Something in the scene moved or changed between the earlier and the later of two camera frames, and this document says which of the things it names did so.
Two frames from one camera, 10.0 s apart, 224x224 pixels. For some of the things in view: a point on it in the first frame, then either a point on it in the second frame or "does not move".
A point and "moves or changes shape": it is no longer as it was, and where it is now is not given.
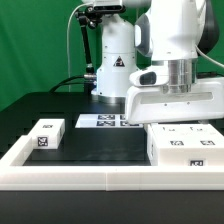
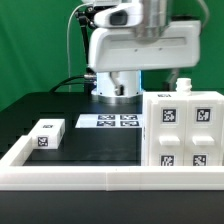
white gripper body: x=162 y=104 -> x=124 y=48
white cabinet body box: x=184 y=145 moves or changes shape
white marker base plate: x=106 y=120 does not move
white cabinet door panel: x=203 y=136 moves or changes shape
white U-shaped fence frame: x=15 y=176 does not move
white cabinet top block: x=47 y=133 does not move
